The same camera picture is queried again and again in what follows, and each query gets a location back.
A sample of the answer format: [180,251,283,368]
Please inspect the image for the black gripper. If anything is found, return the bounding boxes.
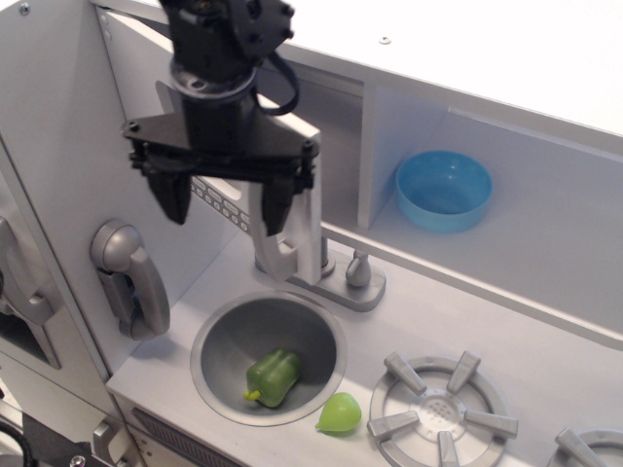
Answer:
[123,87,319,236]

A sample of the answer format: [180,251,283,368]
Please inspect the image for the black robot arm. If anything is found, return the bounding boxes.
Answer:
[123,1,319,236]

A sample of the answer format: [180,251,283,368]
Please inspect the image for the grey toy phone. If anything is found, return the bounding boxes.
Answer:
[90,219,170,341]

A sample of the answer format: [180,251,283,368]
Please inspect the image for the grey metal sink bowl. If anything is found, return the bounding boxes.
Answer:
[191,292,347,426]

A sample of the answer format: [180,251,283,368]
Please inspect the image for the grey toy faucet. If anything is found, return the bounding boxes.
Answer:
[252,234,386,312]

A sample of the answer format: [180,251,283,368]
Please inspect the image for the green toy bell pepper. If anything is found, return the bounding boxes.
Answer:
[243,347,301,409]

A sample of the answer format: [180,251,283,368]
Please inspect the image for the blue plastic bowl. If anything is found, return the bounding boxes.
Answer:
[395,151,494,234]

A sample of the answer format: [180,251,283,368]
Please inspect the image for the white toy kitchen cabinet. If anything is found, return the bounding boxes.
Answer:
[1,1,622,466]

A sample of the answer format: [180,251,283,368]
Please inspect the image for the light green toy pear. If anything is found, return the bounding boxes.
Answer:
[315,392,362,433]

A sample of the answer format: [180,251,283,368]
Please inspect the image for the grey stove burner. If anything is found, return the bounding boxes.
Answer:
[367,351,519,466]
[547,428,622,467]

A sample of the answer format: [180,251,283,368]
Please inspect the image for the grey fridge door handle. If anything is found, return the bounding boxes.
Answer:
[1,218,54,326]

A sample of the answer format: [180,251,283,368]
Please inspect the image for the grey oven handle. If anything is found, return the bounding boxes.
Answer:
[92,421,127,466]

